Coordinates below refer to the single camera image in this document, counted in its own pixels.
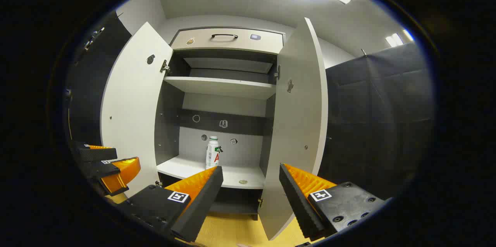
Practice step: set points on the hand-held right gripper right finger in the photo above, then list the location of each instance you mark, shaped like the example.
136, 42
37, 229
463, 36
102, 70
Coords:
296, 196

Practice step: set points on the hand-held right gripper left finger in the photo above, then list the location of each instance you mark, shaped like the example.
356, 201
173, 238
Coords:
201, 204

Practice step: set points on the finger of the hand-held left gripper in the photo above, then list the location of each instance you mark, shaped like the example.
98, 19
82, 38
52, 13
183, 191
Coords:
120, 173
95, 154

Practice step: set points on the white plastic bottle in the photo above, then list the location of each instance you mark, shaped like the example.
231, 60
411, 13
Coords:
211, 154

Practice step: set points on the white cabinet door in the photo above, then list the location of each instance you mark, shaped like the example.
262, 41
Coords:
296, 123
131, 115

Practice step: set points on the white cabinet shelf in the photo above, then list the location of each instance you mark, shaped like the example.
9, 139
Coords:
186, 167
221, 84

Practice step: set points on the grey and white cabinet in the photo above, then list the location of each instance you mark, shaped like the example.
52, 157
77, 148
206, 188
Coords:
168, 123

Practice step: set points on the white cabinet drawer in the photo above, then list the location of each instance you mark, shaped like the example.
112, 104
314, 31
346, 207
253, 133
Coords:
240, 45

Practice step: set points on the black backdrop cloth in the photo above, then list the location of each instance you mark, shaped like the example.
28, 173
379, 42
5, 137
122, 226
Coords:
379, 123
93, 92

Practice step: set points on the small ceiling light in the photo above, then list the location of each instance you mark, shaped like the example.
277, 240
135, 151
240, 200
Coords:
397, 39

